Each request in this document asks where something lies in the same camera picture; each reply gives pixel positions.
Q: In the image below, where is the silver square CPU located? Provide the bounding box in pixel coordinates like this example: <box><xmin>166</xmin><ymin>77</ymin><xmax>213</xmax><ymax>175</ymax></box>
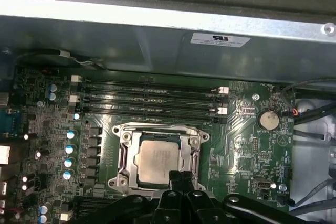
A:
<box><xmin>133</xmin><ymin>139</ymin><xmax>182</xmax><ymax>186</ymax></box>

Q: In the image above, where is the thick black wire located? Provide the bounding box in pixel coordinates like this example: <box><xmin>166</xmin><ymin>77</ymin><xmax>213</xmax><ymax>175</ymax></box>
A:
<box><xmin>293</xmin><ymin>100</ymin><xmax>336</xmax><ymax>128</ymax></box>

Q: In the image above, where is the black RAM slot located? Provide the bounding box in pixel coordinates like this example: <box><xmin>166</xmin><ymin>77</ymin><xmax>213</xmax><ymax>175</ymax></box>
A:
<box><xmin>70</xmin><ymin>95</ymin><xmax>228</xmax><ymax>107</ymax></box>
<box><xmin>69</xmin><ymin>203</ymin><xmax>113</xmax><ymax>213</ymax></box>
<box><xmin>75</xmin><ymin>195</ymin><xmax>124</xmax><ymax>205</ymax></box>
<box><xmin>76</xmin><ymin>86</ymin><xmax>229</xmax><ymax>98</ymax></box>
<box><xmin>59</xmin><ymin>212</ymin><xmax>90</xmax><ymax>224</ymax></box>
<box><xmin>76</xmin><ymin>105</ymin><xmax>228</xmax><ymax>118</ymax></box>
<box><xmin>70</xmin><ymin>74</ymin><xmax>229</xmax><ymax>89</ymax></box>

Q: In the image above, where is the metal socket cover frame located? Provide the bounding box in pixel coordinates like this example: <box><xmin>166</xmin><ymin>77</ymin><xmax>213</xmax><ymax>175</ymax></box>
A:
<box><xmin>120</xmin><ymin>130</ymin><xmax>202</xmax><ymax>191</ymax></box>

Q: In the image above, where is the silver coin battery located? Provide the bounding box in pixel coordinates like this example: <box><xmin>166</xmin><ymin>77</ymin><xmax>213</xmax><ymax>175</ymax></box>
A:
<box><xmin>259</xmin><ymin>110</ymin><xmax>280</xmax><ymax>131</ymax></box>

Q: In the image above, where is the green motherboard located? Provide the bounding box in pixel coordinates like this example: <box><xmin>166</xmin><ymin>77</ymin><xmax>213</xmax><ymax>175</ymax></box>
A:
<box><xmin>0</xmin><ymin>65</ymin><xmax>296</xmax><ymax>224</ymax></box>

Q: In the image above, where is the black wire with clip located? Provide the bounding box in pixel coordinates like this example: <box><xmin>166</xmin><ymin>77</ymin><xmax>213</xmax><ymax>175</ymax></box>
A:
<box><xmin>18</xmin><ymin>47</ymin><xmax>108</xmax><ymax>71</ymax></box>

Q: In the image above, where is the white case label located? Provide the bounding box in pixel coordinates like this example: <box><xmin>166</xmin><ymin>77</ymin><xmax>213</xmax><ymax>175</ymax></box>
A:
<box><xmin>189</xmin><ymin>32</ymin><xmax>251</xmax><ymax>49</ymax></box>

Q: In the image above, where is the metal CPU socket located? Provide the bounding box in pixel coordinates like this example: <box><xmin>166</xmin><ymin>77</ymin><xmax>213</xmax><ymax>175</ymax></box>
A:
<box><xmin>107</xmin><ymin>123</ymin><xmax>211</xmax><ymax>200</ymax></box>

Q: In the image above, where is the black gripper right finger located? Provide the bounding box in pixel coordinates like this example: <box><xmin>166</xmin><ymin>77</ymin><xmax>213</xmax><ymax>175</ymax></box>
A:
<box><xmin>181</xmin><ymin>171</ymin><xmax>308</xmax><ymax>224</ymax></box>

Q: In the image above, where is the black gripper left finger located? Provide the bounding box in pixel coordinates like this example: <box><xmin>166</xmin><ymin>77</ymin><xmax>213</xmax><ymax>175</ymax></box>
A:
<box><xmin>78</xmin><ymin>170</ymin><xmax>184</xmax><ymax>224</ymax></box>

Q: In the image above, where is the metal internal USB port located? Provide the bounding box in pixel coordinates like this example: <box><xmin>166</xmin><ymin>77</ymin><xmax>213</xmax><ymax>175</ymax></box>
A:
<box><xmin>253</xmin><ymin>179</ymin><xmax>272</xmax><ymax>191</ymax></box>

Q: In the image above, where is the metal wire locking lever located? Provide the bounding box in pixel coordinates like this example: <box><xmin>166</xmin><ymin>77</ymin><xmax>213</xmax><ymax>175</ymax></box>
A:
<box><xmin>118</xmin><ymin>145</ymin><xmax>128</xmax><ymax>173</ymax></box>
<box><xmin>191</xmin><ymin>153</ymin><xmax>201</xmax><ymax>177</ymax></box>

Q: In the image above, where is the black grey PC case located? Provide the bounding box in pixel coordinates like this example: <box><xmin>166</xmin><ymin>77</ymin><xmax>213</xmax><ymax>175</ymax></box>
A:
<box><xmin>0</xmin><ymin>0</ymin><xmax>336</xmax><ymax>224</ymax></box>

